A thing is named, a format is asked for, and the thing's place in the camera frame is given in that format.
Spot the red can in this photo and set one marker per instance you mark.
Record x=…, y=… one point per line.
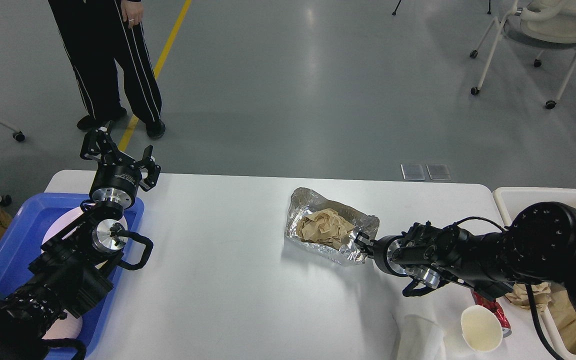
x=494, y=307

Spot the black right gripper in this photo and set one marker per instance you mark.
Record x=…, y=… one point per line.
x=381, y=251

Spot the blue plastic tray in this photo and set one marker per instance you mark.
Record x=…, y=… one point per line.
x=22, y=243

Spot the right metal floor plate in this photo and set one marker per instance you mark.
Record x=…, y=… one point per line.
x=438, y=172

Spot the left metal floor plate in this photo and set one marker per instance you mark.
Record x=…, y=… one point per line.
x=413, y=172

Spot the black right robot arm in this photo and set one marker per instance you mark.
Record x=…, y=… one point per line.
x=539, y=246

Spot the brown paper bag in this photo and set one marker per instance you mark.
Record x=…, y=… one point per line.
x=564, y=317

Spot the aluminium foil tray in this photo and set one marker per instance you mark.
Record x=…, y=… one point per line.
x=305, y=201

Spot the walking person black trousers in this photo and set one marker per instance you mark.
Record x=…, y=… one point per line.
x=99, y=38

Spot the crumpled brown paper ball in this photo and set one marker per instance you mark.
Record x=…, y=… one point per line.
x=519, y=296
x=324, y=227

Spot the white chair leg left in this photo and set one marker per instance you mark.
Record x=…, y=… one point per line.
x=17, y=132

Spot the pink plate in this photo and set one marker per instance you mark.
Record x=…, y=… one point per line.
x=63, y=220

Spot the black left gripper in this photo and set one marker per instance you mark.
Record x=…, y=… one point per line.
x=114, y=181

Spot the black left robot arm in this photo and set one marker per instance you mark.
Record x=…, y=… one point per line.
x=72, y=274

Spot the metal floor plate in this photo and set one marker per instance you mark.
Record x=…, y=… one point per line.
x=413, y=172
x=438, y=172

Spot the white paper cup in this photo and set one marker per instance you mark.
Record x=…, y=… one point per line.
x=481, y=329

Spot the white office chair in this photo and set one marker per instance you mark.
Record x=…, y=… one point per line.
x=541, y=24

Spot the white plastic bin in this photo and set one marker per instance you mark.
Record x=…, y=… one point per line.
x=510, y=202

